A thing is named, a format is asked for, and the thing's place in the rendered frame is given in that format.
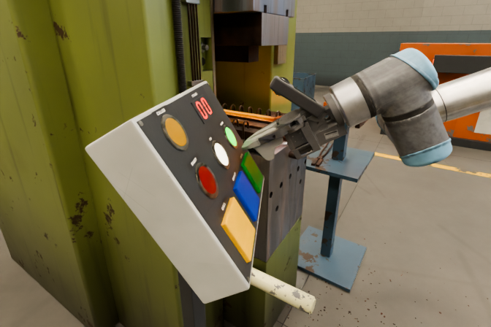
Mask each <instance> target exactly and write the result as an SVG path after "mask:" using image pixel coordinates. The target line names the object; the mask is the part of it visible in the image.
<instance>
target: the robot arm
mask: <svg viewBox="0 0 491 327"><path fill-rule="evenodd" d="M270 89H271V90H273V93H274V94H275V95H277V96H282V97H284V98H285V99H288V100H289V101H290V102H292V103H294V104H296V105H297V106H298V107H300V108H299V109H295V110H292V111H291V112H288V113H286V114H285V115H283V116H282V117H281V118H279V119H277V120H274V121H273V122H272V123H269V124H268V125H266V126H265V127H263V128H261V129H260V130H259V131H257V132H256V133H255V134H253V135H252V136H250V137H249V138H247V140H246V141H245V142H244V144H243V146H242V147H241V148H242V150H247V149H251V148H254V149H255V150H256V151H257V152H258V153H259V154H260V155H261V156H262V157H263V158H264V159H265V160H267V161H271V160H273V159H274V157H275V148H276V147H277V146H279V145H281V144H282V143H283V136H285V138H286V140H287V145H288V146H289V148H290V150H291V151H292V152H293V153H294V155H295V157H296V159H297V160H299V159H301V158H303V157H305V156H307V155H310V154H311V153H315V152H316V151H318V150H320V149H321V148H320V146H322V145H324V144H326V143H328V142H331V141H332V140H334V139H337V138H339V137H341V136H343V135H346V134H347V131H346V129H345V127H344V125H345V123H346V125H347V126H348V127H350V128H351V127H353V126H355V125H357V124H359V123H362V122H364V121H366V120H368V119H370V118H373V117H375V116H376V122H377V124H378V126H379V128H380V129H381V130H383V131H384V132H385V134H386V135H387V136H388V138H389V139H390V140H391V142H392V143H393V144H394V146H395V148H396V149H397V152H398V154H399V158H400V159H401V161H402V162H403V163H404V164H405V165H406V166H412V167H420V166H428V165H431V164H434V163H438V162H439V161H442V160H443V159H445V158H446V157H448V156H449V155H450V154H451V152H452V144H451V138H449V136H448V134H447V132H446V129H445V127H444V124H443V123H444V122H446V121H449V120H454V119H456V118H461V117H463V116H466V115H471V114H473V113H476V112H481V111H483V110H486V109H490V108H491V67H490V68H488V69H484V70H481V71H479V72H475V73H473V74H469V75H467V76H464V77H461V78H458V79H456V80H452V81H449V82H445V83H443V84H440V85H439V79H438V74H437V72H436V70H435V68H434V66H433V65H432V63H431V62H430V60H429V59H428V58H427V57H426V56H425V55H424V54H423V53H421V52H420V51H418V50H416V49H413V48H407V49H404V50H402V51H400V52H398V53H395V54H391V55H390V56H389V57H388V58H385V59H384V60H382V61H379V62H378V63H377V64H374V65H372V66H370V67H368V68H366V69H364V70H362V71H361V72H358V73H356V74H355V75H353V76H351V77H348V78H346V79H345V80H343V81H341V82H339V83H337V84H335V85H333V86H331V87H330V93H331V94H330V93H327V94H326V95H324V96H323V97H324V100H325V101H326V104H327V105H326V106H323V105H322V104H321V103H320V102H318V101H317V100H315V99H313V98H312V97H310V96H309V95H307V94H306V93H303V92H302V91H301V90H299V89H298V88H296V87H294V86H293V85H291V84H290V82H289V81H288V80H287V79H286V78H285V77H279V76H274V78H273V80H272V81H271V83H270ZM327 115H329V116H328V117H327V118H326V117H325V116H327ZM311 150H312V151H311ZM306 152H308V153H306ZM304 153H306V154H305V155H302V154H304Z"/></svg>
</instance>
